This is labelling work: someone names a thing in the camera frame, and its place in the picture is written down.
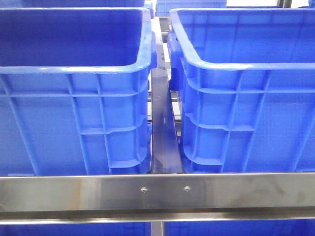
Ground steel centre divider bar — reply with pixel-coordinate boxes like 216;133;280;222
151;34;183;174

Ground large blue crate left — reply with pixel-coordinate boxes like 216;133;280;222
0;7;157;177

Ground large blue crate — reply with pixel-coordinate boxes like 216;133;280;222
0;7;157;177
168;8;315;173

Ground large blue crate right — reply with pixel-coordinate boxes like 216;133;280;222
168;8;315;173

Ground blue crate back middle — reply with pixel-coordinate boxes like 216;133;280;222
156;0;227;16

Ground blue crate lower left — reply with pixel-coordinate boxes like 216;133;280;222
0;223;151;236

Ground blue crate back left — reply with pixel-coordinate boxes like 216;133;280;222
17;0;151;7

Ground blue crate lower right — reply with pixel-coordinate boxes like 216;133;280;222
164;219;315;236

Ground steel front shelf rail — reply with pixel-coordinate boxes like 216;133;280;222
0;173;315;224

